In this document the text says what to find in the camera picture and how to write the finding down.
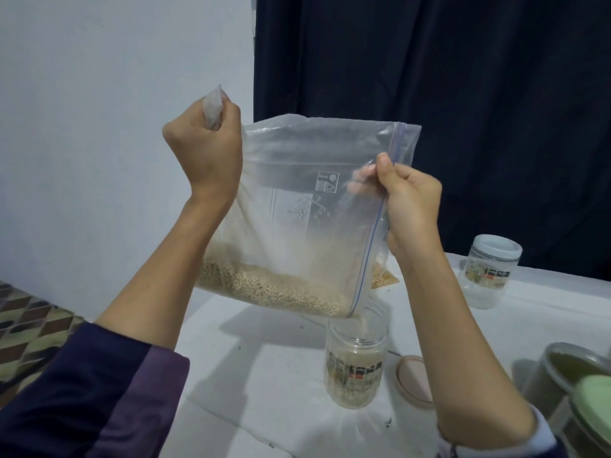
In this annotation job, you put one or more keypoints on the person's right hand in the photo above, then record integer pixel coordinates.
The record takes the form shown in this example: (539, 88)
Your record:
(415, 210)

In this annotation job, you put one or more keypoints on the person's left hand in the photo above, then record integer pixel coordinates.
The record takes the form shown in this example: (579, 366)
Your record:
(205, 157)

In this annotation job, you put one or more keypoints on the zip bag of corn kernels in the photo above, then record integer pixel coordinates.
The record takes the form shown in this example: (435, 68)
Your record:
(384, 276)

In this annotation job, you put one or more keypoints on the transparent jar blue lid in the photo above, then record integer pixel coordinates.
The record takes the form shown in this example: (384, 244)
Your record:
(489, 272)

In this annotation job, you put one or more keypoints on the clear bag with cream grains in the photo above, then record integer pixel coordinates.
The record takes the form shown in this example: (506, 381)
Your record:
(315, 205)

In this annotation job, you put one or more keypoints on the pink round lid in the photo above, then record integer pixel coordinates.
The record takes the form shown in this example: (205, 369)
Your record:
(415, 381)

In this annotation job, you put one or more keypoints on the transparent jar pink lid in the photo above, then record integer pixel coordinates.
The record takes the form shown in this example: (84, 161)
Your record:
(355, 372)

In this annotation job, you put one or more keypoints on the pile of green beans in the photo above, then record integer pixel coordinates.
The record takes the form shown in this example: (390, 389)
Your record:
(571, 367)

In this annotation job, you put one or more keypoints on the green round lid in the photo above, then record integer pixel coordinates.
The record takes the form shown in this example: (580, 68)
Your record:
(594, 405)

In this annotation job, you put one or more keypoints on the transparent jar green lid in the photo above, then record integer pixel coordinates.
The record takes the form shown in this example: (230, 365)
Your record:
(578, 434)

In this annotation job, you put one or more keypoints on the person's right forearm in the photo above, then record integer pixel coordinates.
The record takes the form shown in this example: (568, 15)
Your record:
(468, 357)

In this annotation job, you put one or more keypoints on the person's left forearm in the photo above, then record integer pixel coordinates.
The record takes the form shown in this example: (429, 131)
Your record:
(158, 286)

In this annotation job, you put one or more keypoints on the dark navy curtain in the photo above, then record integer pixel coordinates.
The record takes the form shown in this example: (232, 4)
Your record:
(430, 100)

